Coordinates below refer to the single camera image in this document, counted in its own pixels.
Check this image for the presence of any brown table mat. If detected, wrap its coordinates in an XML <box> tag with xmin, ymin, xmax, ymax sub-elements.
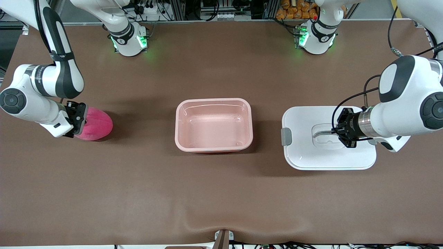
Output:
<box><xmin>0</xmin><ymin>19</ymin><xmax>443</xmax><ymax>247</ymax></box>

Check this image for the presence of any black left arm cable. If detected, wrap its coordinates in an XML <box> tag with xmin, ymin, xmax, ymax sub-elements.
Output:
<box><xmin>332</xmin><ymin>5</ymin><xmax>443</xmax><ymax>142</ymax></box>

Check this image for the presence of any pink plush toy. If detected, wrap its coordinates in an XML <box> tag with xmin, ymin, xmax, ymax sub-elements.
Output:
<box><xmin>74</xmin><ymin>107</ymin><xmax>114</xmax><ymax>141</ymax></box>

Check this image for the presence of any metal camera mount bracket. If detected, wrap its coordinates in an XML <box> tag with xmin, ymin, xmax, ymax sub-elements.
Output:
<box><xmin>213</xmin><ymin>229</ymin><xmax>235</xmax><ymax>249</ymax></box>

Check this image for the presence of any white power strip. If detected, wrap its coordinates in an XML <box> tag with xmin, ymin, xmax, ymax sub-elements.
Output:
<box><xmin>137</xmin><ymin>3</ymin><xmax>163</xmax><ymax>16</ymax></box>

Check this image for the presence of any pink plastic box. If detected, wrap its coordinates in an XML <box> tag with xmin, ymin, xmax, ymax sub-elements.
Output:
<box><xmin>175</xmin><ymin>98</ymin><xmax>253</xmax><ymax>153</ymax></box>

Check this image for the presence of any orange packets pile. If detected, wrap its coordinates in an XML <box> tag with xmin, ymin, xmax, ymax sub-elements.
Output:
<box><xmin>276</xmin><ymin>0</ymin><xmax>319</xmax><ymax>20</ymax></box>

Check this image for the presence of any white lid with grey handle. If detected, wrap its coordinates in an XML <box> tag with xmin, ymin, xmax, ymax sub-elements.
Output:
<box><xmin>281</xmin><ymin>106</ymin><xmax>377</xmax><ymax>170</ymax></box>

